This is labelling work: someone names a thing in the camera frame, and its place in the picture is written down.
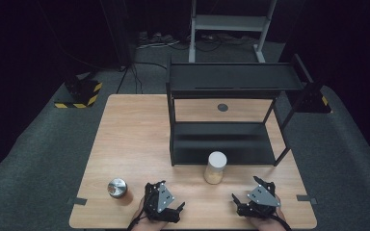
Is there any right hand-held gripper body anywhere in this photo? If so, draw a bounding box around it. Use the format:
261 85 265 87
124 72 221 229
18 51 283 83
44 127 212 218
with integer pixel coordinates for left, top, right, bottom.
236 181 281 220

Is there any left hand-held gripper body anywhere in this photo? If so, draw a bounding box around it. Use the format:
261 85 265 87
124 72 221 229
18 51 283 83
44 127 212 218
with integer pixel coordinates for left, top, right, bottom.
144 182 181 224

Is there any red-filled glass jar silver lid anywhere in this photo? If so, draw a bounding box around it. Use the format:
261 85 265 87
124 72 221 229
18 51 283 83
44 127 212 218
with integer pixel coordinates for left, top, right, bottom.
106 177 134 206

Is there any beige-filled jar white lid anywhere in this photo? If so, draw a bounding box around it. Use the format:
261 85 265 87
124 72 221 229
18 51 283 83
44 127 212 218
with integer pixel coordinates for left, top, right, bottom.
203 150 228 186

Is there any black metal shelf rack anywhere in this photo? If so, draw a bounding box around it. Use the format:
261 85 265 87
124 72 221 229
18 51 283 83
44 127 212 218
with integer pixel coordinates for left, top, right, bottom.
166 53 314 167

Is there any person's right hand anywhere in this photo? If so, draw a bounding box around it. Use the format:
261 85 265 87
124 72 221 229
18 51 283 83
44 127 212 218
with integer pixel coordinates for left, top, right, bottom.
246 195 287 231

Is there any person's left hand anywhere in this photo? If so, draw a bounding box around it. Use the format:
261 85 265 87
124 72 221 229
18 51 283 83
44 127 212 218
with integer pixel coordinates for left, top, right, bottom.
131 198 170 231

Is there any black yellow-striped stand base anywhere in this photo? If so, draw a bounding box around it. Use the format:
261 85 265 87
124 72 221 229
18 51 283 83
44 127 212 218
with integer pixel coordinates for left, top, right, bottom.
290 81 332 115
53 74 104 110

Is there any power strip with plugs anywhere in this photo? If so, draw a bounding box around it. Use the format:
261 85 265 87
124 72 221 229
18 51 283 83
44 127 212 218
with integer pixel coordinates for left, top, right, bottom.
136 31 181 51

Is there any grey metal stand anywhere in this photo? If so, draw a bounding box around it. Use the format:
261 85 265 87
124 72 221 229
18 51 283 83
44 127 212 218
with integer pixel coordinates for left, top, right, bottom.
188 0 278 64

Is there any black wrist strap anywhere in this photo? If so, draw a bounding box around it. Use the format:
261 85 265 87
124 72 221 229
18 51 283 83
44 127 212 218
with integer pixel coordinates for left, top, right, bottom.
127 214 146 231
269 214 293 231

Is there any black floor cable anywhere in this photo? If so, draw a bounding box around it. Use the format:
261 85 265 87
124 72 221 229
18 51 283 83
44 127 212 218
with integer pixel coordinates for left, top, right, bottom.
115 61 169 95

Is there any bundle of black cables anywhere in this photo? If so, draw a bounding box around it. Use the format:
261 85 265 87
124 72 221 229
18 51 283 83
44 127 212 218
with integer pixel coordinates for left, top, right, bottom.
195 33 262 53

